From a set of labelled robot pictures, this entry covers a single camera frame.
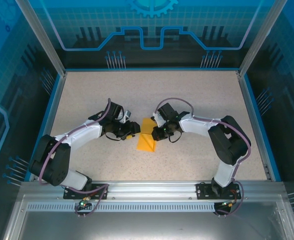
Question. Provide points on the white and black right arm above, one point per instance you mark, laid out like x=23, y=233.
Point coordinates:
x=196, y=125

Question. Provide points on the grey metal sheet panel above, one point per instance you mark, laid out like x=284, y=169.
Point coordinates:
x=149, y=227

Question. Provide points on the long aluminium mounting rail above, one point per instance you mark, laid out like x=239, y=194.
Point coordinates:
x=149, y=190

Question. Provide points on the aluminium frame post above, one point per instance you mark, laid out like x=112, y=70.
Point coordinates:
x=247, y=62
x=57, y=62

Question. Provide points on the small connector with green light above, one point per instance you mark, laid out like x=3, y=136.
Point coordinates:
x=83, y=203
x=227, y=204

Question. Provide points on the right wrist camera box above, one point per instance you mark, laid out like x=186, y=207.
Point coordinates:
x=156, y=119

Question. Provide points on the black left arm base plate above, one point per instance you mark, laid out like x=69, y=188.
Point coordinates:
x=69, y=195

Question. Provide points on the aluminium side rail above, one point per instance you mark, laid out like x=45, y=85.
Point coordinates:
x=52, y=112
x=250, y=112

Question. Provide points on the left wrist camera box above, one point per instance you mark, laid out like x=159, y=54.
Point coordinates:
x=126, y=115

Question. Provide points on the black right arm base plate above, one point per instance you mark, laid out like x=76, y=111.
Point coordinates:
x=203, y=191

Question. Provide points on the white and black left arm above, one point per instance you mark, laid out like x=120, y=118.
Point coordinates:
x=84, y=135

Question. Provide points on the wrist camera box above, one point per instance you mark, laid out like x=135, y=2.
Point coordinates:
x=156, y=119
x=126, y=115

